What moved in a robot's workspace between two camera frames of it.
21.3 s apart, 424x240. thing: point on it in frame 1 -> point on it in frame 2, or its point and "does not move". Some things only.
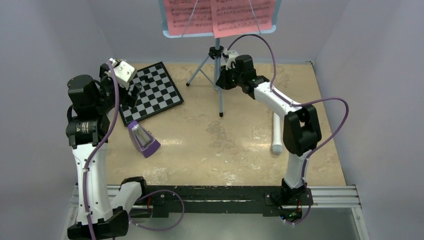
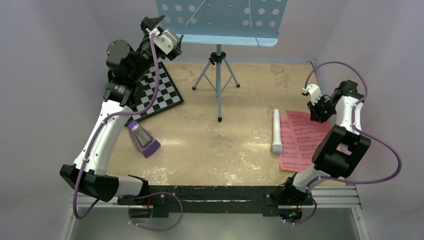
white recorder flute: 277,146 does not move
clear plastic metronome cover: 143,140 does not move
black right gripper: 222,82 -> 314,114
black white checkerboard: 158,94 does not move
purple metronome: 144,141 does not move
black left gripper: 127,99 -> 149,23
